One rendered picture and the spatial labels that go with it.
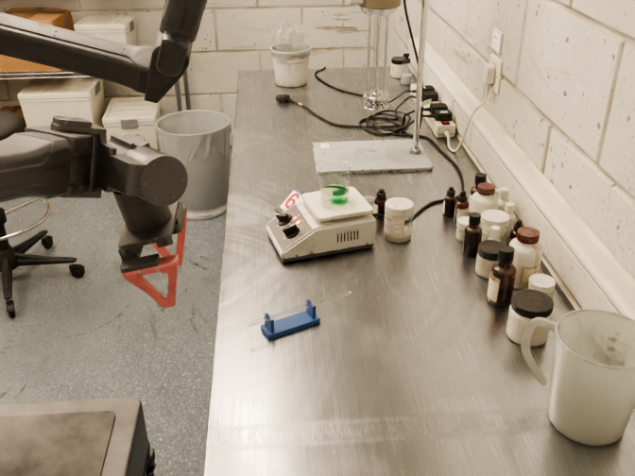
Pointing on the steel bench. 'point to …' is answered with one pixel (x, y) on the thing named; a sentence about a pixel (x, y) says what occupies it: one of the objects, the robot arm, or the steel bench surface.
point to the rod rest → (290, 323)
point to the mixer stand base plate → (372, 156)
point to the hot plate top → (358, 206)
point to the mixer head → (377, 7)
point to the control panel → (288, 225)
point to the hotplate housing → (328, 236)
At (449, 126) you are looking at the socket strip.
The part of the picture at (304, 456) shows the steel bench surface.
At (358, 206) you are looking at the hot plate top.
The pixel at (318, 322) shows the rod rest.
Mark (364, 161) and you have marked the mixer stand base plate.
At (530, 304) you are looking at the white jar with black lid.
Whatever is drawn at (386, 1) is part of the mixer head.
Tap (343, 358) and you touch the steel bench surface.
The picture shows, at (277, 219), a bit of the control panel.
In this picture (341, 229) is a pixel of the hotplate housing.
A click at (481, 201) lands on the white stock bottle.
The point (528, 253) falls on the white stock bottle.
